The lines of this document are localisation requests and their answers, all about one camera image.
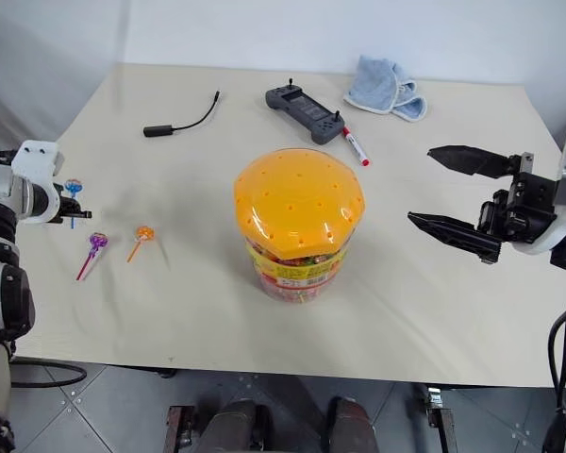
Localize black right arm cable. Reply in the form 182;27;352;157
541;286;566;453

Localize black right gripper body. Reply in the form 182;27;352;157
474;151;559;244

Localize orange perforated jar lid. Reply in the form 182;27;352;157
232;147;367;260

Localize red and white marker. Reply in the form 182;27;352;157
341;126;372;167

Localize blue lollipop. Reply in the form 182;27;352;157
63;178;83;230

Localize purple wrapped lollipop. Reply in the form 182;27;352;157
75;231;110;282

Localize grey handheld controller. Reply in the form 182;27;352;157
264;77;347;145

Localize rusty metal table foot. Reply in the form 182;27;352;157
164;404;195;453
423;385;457;453

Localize dark rounded shape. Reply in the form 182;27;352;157
327;395;376;453
200;398;275;453

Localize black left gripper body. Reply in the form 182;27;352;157
56;194;79;222

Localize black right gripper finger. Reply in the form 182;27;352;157
407;211;502;266
426;144;523;179

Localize light blue towel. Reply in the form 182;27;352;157
342;54;428;123

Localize clear plastic lollipop jar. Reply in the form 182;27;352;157
242;235;353;304

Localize orange wrapped lollipop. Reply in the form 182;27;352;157
125;225;156;263

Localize black floor cable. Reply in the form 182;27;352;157
8;361;89;389

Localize black adapter cable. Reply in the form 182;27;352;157
142;90;222;139

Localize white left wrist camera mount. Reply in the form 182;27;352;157
10;139;65;224

